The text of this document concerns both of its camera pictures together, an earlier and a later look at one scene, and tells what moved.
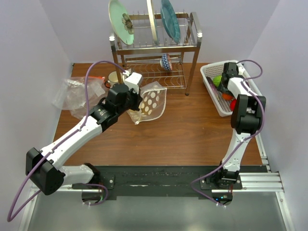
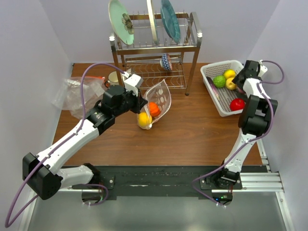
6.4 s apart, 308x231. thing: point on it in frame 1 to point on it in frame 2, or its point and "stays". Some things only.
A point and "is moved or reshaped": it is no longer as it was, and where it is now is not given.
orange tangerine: (227, 96) to (154, 109)
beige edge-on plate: (152, 22) stays
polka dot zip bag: (152, 105) is moved or reshaped
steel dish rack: (165, 60) stays
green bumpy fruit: (216, 80) stays
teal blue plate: (170, 21) stays
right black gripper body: (222, 87) to (236, 79)
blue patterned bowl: (166, 63) stays
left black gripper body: (132, 101) stays
